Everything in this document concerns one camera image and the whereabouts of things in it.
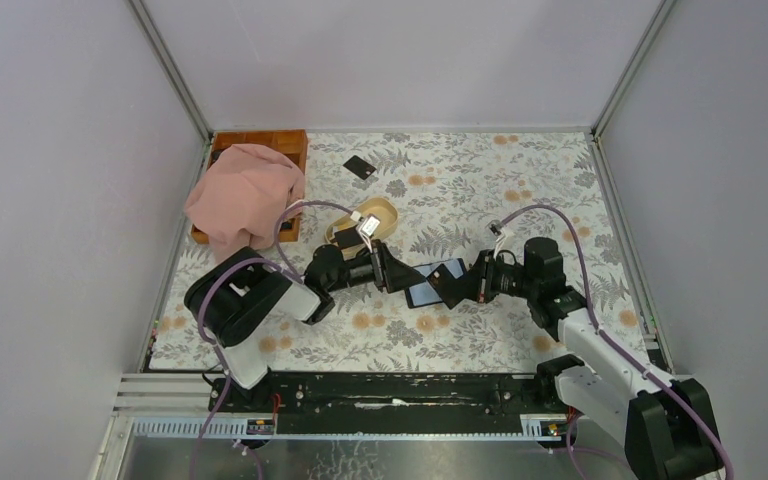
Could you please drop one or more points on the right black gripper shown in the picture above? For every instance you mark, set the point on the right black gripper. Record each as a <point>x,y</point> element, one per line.
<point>480,282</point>

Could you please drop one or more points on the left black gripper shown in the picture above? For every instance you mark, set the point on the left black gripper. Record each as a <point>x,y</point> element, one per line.
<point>387,271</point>

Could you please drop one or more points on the black card holder wallet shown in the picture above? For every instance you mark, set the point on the black card holder wallet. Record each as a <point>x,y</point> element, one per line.
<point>425,294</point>

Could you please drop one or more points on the black credit card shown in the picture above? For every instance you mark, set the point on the black credit card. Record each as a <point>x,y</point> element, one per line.
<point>359,167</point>
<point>348,238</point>

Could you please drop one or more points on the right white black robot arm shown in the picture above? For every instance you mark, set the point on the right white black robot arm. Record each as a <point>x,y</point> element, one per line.
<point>666,426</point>

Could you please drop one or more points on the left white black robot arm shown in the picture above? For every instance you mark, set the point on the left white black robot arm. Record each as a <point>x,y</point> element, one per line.
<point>232,300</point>

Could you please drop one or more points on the beige oval tray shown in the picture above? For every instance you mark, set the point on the beige oval tray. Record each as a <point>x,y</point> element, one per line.
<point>380,207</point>

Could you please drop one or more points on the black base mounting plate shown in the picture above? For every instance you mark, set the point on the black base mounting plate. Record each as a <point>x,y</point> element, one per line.
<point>347,395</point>

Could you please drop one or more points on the wooden compartment box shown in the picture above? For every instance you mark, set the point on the wooden compartment box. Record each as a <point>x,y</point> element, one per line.
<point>291,143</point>

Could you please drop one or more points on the pink cloth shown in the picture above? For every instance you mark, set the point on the pink cloth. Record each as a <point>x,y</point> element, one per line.
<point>239,199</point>

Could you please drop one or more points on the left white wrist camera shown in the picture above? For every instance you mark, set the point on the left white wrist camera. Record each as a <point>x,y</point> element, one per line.
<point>366,226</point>

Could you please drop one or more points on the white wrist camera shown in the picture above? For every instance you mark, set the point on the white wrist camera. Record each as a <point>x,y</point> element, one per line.
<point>366,226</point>
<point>501,233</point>

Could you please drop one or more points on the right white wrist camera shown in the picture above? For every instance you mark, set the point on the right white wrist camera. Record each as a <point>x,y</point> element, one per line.
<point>501,233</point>

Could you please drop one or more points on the aluminium front rail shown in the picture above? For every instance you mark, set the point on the aluminium front rail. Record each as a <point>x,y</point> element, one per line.
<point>368,426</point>

